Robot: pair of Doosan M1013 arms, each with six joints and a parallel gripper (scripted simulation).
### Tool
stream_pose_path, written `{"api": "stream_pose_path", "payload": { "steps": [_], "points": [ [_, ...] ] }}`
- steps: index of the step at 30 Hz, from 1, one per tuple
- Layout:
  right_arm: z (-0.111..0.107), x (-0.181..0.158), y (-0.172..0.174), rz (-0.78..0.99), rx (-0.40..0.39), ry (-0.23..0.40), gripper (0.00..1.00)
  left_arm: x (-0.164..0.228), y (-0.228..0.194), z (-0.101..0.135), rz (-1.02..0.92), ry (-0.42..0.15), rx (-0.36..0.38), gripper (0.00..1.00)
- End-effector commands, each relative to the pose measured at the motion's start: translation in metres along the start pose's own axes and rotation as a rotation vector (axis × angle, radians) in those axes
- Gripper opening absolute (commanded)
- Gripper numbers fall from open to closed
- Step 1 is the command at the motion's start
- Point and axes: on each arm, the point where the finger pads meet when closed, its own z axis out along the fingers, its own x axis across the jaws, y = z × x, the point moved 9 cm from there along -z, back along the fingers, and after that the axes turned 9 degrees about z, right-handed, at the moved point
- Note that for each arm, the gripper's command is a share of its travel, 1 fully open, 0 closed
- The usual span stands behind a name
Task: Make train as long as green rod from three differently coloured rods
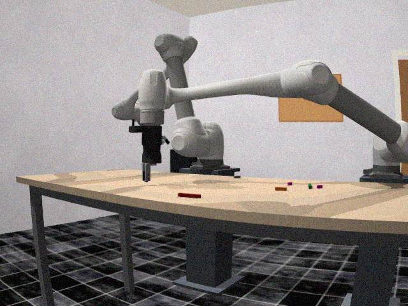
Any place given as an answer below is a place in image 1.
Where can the dark red rod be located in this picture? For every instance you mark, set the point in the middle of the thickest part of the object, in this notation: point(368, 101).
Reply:
point(189, 195)

